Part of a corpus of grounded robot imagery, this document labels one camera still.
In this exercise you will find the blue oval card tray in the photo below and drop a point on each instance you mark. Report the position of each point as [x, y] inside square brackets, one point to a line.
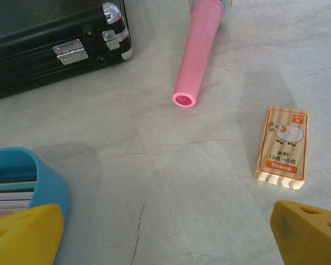
[52, 185]

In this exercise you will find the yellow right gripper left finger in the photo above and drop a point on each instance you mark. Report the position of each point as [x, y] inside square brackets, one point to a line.
[22, 237]

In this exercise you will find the black ribbed carrying case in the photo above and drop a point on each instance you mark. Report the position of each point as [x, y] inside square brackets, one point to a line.
[30, 41]

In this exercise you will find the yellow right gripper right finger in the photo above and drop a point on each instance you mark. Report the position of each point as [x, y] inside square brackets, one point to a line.
[311, 240]

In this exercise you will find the pink toy microphone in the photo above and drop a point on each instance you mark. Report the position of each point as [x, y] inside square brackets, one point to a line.
[198, 55]

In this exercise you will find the dark teal card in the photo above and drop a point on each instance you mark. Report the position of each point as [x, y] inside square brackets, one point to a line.
[11, 188]

